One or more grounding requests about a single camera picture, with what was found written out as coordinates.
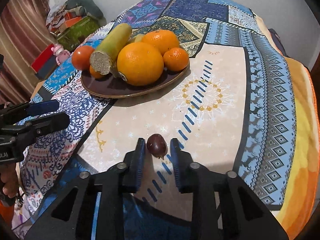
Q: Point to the orange mandarin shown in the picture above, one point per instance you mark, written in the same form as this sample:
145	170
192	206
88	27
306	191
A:
160	40

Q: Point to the orange box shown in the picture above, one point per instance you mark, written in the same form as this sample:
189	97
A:
72	20

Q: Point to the blue patchwork blanket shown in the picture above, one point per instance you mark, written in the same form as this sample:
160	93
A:
225	105

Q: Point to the brown round plate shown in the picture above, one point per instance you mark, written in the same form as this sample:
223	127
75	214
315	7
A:
107	87

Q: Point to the large orange with sticker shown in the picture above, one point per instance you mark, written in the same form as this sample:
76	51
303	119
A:
140	63

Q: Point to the yellow orange blanket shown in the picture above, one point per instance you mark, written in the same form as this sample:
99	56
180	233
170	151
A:
300	155

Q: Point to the green patterned box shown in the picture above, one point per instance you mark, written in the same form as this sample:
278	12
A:
77	30

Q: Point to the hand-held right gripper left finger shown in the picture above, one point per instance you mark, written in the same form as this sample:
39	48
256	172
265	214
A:
138	165

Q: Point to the grey bag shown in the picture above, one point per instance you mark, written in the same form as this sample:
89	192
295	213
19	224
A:
276	42

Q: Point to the striped brown curtain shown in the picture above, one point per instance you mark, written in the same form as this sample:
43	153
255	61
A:
17	30

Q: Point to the small tangerine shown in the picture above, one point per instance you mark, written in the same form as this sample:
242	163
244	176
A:
94	73
176	59

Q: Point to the grey plush toy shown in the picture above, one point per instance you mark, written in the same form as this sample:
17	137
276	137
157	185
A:
87	3

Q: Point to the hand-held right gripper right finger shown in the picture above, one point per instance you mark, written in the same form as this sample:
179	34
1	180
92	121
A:
177	165

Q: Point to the pink toy figure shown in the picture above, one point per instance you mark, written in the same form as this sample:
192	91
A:
60	53

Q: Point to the red box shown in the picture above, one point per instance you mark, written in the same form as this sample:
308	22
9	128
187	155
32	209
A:
43	60

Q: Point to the red tomato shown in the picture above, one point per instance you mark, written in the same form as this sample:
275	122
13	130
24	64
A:
80	57

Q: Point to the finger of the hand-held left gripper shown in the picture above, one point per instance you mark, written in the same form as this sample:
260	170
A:
42	107
50	123

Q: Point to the person's left hand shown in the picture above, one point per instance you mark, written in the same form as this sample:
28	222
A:
8	180

